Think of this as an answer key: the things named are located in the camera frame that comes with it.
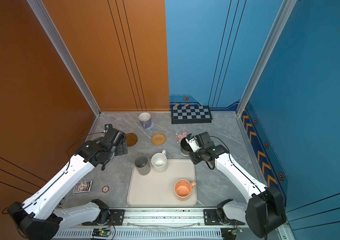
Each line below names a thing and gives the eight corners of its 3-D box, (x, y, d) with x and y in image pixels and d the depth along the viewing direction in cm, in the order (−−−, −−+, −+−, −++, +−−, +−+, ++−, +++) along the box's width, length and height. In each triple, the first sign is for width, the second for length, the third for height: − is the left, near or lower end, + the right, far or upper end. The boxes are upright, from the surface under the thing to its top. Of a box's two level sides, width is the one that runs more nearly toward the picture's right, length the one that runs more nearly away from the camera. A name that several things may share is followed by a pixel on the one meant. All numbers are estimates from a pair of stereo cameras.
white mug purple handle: (139, 132, 111) (137, 123, 103) (141, 120, 118) (139, 112, 111) (150, 132, 111) (149, 123, 103) (152, 120, 118) (150, 112, 111)
